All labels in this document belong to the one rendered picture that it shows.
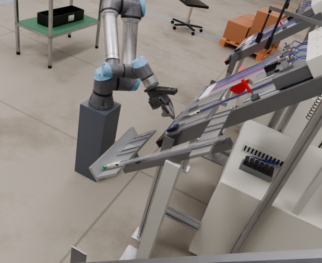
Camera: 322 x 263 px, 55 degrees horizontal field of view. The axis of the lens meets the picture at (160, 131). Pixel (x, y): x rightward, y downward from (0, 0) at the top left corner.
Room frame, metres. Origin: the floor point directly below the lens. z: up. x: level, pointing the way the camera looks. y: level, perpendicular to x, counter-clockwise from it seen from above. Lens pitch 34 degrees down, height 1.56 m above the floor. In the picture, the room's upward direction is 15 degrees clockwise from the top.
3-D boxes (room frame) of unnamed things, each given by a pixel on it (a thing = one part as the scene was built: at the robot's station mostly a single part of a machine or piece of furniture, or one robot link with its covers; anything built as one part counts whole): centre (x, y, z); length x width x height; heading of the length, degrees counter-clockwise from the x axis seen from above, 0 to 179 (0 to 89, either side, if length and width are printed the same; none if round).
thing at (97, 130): (1.59, 0.39, 0.28); 0.18 x 0.18 x 0.55; 74
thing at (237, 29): (5.55, -1.12, 0.35); 1.19 x 0.85 x 0.70; 161
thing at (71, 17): (3.35, 1.39, 0.41); 0.57 x 0.17 x 0.11; 165
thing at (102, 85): (1.59, 0.39, 0.72); 0.13 x 0.12 x 0.14; 118
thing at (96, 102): (1.59, 0.39, 0.60); 0.15 x 0.15 x 0.10
